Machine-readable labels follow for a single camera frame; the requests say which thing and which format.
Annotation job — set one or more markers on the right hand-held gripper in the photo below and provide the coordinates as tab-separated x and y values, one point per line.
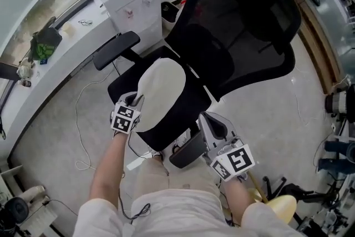
231	159

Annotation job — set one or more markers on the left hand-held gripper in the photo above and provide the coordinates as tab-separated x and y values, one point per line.
124	118

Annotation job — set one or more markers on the white seat cushion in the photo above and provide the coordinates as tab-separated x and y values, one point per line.
163	88

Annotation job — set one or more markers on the black mesh office chair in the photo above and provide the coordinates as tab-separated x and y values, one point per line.
238	36

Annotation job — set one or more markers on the person's left forearm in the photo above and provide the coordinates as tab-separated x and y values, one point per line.
108	169

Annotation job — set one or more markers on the person's right forearm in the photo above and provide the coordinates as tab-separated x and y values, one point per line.
237	197

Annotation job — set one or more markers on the person's white shoe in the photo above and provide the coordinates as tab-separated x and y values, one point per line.
180	144
156	152

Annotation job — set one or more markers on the person's beige shorts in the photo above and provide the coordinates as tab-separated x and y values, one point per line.
177	177

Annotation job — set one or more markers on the white cabinet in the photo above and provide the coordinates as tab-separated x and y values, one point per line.
133	11

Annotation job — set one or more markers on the white waste bin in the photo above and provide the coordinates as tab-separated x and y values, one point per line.
169	15

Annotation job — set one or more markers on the black eyeglasses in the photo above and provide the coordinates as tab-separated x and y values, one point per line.
84	22

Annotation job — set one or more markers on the yellow stool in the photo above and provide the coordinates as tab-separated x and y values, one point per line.
277	204

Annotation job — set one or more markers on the small white cup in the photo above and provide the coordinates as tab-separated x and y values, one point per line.
68	29

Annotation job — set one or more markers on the person's white shirt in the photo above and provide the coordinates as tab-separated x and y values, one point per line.
177	219

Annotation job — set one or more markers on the black and green bag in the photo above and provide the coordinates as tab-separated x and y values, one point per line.
45	43

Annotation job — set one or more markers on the wooden floor strip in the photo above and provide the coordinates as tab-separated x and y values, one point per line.
319	44

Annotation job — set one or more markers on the camera with large lens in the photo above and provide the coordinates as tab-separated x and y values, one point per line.
337	101

